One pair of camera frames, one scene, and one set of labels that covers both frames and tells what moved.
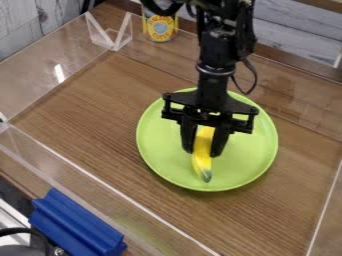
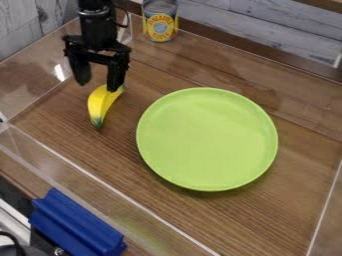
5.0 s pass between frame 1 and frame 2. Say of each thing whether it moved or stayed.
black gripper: moved
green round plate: stayed
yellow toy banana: moved
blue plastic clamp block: stayed
